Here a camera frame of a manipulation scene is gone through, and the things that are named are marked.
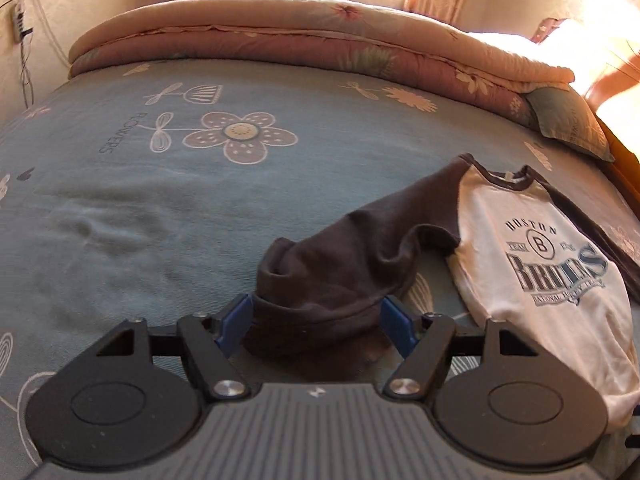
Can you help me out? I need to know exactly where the wall power strip with cables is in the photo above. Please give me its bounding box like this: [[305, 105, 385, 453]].
[[0, 0, 68, 108]]

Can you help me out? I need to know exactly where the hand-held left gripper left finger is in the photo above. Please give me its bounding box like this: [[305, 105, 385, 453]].
[[95, 292, 253, 403]]

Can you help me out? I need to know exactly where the bed with blue floral sheet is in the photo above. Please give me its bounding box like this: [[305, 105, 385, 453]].
[[0, 57, 640, 480]]

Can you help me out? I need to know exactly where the wooden headboard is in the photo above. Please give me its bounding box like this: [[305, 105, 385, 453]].
[[535, 15, 640, 211]]

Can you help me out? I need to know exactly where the blue-green floral pillow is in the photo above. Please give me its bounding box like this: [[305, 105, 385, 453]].
[[522, 85, 616, 161]]

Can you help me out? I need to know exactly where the white and navy raglan sweatshirt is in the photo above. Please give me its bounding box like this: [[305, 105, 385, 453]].
[[242, 152, 640, 431]]

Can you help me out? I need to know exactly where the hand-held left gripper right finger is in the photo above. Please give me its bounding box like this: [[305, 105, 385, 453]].
[[381, 296, 545, 403]]

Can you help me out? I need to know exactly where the pink floral folded quilt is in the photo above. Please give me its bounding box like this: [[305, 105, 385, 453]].
[[67, 0, 576, 128]]

